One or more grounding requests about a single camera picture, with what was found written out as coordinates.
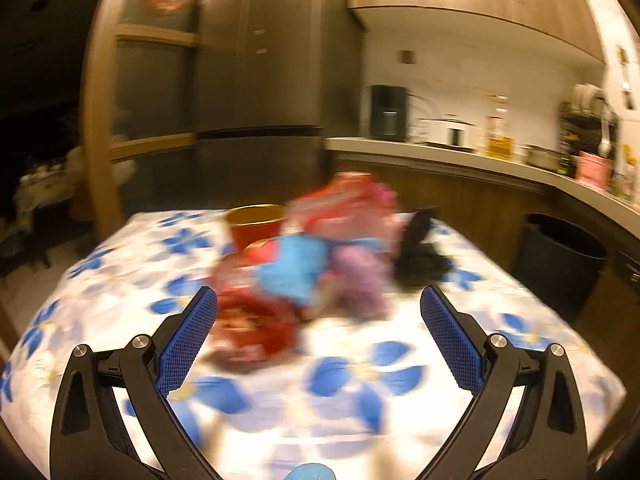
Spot blue packet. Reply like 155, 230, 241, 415
260, 237, 336, 306

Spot black trash bin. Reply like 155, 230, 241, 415
510, 212, 611, 318

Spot wooden upper cabinet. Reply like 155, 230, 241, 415
345, 0, 606, 66

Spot red noodle bowl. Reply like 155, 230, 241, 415
210, 245, 301, 367

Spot pink utensil holder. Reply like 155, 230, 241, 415
575, 151, 613, 188

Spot black plastic bag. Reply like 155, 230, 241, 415
395, 207, 458, 286

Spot red printed plastic bag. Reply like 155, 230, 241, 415
287, 172, 381, 241

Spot grey refrigerator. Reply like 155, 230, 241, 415
192, 0, 366, 211

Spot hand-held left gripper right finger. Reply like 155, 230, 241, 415
417, 284, 590, 480

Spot cooking oil bottle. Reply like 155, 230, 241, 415
484, 95, 516, 158

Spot kitchen counter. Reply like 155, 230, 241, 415
325, 136, 640, 346

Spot purple plastic bag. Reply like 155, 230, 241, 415
330, 245, 391, 318

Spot black dish rack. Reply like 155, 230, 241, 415
557, 82, 618, 176

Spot steel pot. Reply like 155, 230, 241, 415
525, 145, 561, 170

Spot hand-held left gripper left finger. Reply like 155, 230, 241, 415
50, 286, 221, 480

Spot black air fryer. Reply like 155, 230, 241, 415
370, 85, 408, 142

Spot pink translucent plastic bag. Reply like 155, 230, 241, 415
370, 182, 407, 241

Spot wooden glass door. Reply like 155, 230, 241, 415
82, 0, 211, 241

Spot white electric cooker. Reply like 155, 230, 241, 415
427, 115, 478, 150

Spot blue floral tablecloth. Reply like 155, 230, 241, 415
0, 207, 628, 480

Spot cluttered side table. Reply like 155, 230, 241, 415
15, 160, 76, 211

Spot red paper cup gold inside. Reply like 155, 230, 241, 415
227, 204, 288, 256

